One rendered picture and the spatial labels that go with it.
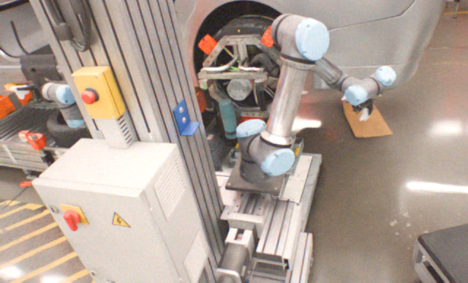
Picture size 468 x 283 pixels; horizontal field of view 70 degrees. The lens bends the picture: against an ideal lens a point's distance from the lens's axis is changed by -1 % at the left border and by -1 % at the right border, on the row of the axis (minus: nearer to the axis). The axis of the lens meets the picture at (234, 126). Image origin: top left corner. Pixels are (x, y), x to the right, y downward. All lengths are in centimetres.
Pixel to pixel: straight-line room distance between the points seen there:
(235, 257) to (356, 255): 108
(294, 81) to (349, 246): 132
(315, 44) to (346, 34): 93
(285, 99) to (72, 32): 64
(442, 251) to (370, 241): 52
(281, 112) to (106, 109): 54
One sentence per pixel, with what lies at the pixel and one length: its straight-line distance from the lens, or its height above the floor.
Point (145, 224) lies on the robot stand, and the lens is 89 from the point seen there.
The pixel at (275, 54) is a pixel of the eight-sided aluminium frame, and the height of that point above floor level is 102.
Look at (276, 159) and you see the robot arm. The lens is 116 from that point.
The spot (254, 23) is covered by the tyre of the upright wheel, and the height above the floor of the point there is 117.
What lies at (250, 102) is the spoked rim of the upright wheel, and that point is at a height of 62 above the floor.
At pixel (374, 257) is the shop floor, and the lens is 217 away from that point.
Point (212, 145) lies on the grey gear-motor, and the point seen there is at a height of 40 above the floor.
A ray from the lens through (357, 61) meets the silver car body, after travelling 205.
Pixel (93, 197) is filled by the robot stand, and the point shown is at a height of 121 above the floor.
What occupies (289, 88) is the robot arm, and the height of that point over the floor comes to 123.
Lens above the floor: 173
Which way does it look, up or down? 32 degrees down
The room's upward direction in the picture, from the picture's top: 11 degrees counter-clockwise
